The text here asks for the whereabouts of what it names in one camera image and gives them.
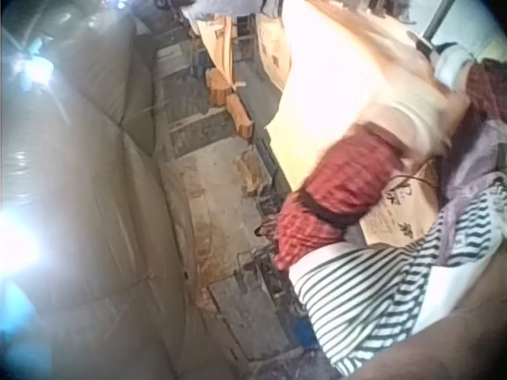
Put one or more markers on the person's right hand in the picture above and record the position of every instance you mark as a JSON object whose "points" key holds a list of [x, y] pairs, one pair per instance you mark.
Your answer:
{"points": [[453, 65]]}

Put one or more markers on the person's left hand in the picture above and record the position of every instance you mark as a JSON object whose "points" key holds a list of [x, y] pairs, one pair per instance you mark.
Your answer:
{"points": [[420, 126]]}

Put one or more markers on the printed brown cardboard box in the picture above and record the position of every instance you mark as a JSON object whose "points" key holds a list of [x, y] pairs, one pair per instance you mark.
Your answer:
{"points": [[400, 221]]}

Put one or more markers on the tall printed cardboard carton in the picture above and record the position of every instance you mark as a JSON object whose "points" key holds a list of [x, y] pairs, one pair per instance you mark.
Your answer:
{"points": [[275, 51]]}

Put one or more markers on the orange wooden blocks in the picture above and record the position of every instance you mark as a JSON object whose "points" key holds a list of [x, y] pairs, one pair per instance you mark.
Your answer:
{"points": [[233, 103]]}

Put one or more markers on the wooden frame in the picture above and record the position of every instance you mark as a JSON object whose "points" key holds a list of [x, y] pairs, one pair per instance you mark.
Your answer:
{"points": [[233, 39]]}

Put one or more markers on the metal machine frame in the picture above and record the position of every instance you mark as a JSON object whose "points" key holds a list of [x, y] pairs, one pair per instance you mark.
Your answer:
{"points": [[269, 273]]}

